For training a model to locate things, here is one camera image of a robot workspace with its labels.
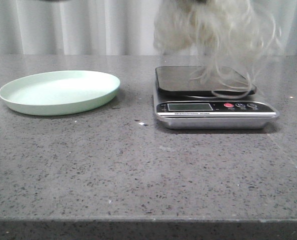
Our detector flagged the white translucent vermicelli bundle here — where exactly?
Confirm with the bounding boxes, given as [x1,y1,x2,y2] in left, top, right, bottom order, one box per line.
[153,0,281,99]

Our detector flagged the pale green round plate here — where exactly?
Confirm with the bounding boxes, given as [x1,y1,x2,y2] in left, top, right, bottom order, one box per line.
[0,70,120,116]

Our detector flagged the white pleated curtain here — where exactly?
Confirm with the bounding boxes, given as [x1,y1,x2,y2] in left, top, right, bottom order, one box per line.
[0,0,297,55]

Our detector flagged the black silver kitchen scale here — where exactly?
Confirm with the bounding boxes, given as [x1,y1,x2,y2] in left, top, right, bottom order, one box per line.
[153,66,279,130]

